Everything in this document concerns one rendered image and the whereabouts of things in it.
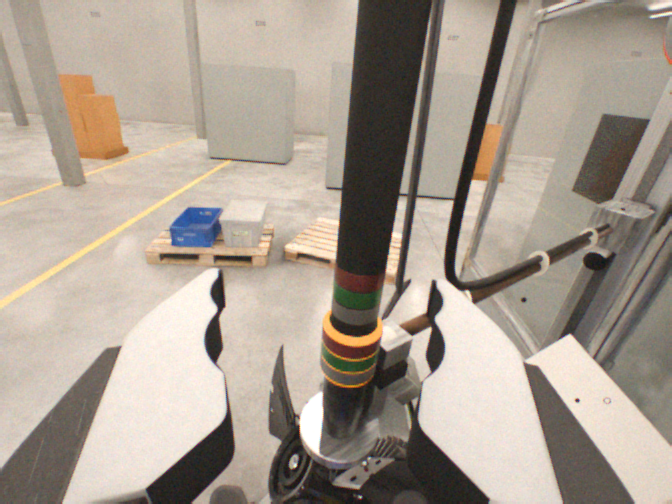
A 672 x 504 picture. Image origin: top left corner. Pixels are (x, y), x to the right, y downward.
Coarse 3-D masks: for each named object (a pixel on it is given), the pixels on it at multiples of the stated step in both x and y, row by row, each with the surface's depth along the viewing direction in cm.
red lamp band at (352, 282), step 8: (336, 264) 20; (336, 272) 20; (344, 272) 19; (384, 272) 20; (336, 280) 20; (344, 280) 20; (352, 280) 19; (360, 280) 19; (368, 280) 19; (376, 280) 19; (384, 280) 20; (352, 288) 19; (360, 288) 19; (368, 288) 19; (376, 288) 20
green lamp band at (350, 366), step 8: (328, 352) 22; (376, 352) 22; (328, 360) 22; (336, 360) 22; (344, 360) 22; (352, 360) 22; (360, 360) 22; (368, 360) 22; (376, 360) 23; (336, 368) 22; (344, 368) 22; (352, 368) 22; (360, 368) 22; (368, 368) 22
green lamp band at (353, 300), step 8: (336, 288) 20; (336, 296) 21; (344, 296) 20; (352, 296) 20; (360, 296) 20; (368, 296) 20; (376, 296) 20; (344, 304) 20; (352, 304) 20; (360, 304) 20; (368, 304) 20; (376, 304) 21
